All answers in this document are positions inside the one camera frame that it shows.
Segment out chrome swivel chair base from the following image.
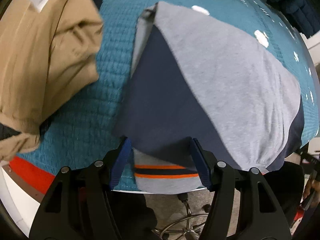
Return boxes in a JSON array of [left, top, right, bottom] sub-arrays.
[[152, 193, 211, 240]]

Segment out tan folded garment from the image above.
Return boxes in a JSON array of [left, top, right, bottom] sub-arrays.
[[1, 0, 103, 160]]

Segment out grey navy baseball jacket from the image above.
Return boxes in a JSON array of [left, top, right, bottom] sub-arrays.
[[114, 1, 304, 194]]

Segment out teal quilted bedspread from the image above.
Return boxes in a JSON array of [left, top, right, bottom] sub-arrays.
[[10, 0, 319, 193]]

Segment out navy yellow puffer jacket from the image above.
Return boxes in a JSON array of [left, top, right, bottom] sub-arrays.
[[267, 0, 319, 38]]

